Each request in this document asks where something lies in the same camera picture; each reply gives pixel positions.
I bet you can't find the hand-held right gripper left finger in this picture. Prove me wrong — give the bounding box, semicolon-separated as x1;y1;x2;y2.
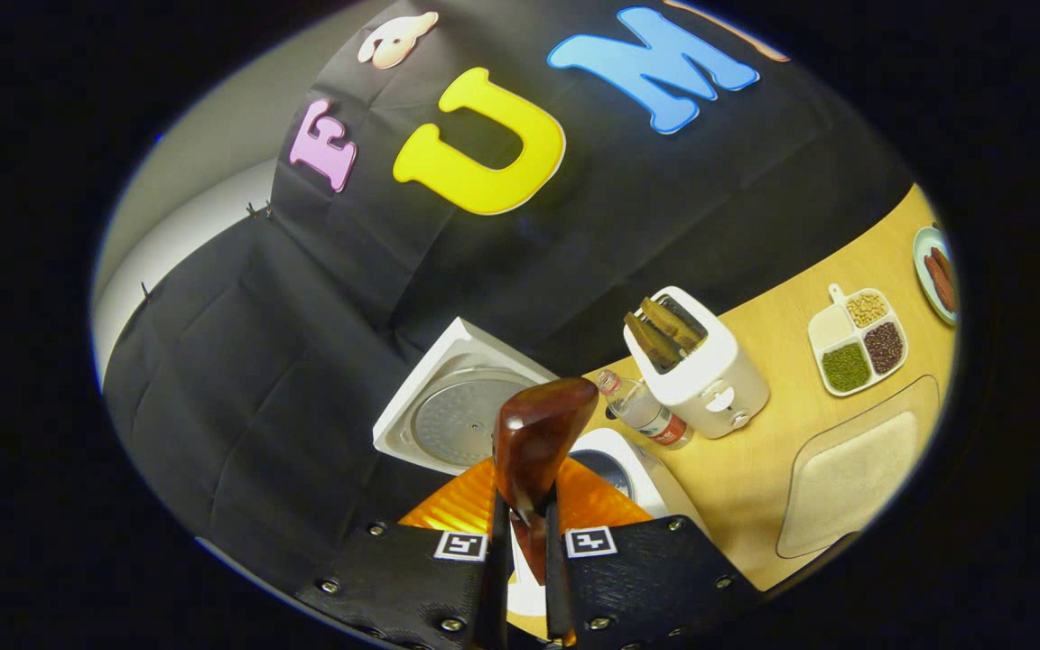
296;456;512;650

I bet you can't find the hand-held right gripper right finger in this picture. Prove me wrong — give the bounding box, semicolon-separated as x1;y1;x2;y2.
543;456;760;650

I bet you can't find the brown wooden spoon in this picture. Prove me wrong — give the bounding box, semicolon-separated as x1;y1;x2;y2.
493;377;600;583

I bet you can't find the white rice cooker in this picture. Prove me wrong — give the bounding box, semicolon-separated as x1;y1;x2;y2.
373;316;710;619

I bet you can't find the clear container of rice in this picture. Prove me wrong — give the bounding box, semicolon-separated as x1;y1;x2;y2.
775;375;942;559

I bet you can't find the clear water bottle red label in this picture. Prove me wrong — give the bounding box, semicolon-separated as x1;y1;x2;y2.
596;368;694;450

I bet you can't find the white toaster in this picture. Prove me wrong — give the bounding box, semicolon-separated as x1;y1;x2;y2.
623;286;771;440

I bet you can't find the brown toast slice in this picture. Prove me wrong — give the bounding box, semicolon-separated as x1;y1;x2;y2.
624;311;683;373
640;296;706;355

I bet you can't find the white divided bean dish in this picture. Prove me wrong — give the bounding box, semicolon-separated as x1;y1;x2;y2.
807;283;909;398

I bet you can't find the pale green plate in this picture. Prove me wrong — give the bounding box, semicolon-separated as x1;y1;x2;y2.
913;226;961;326

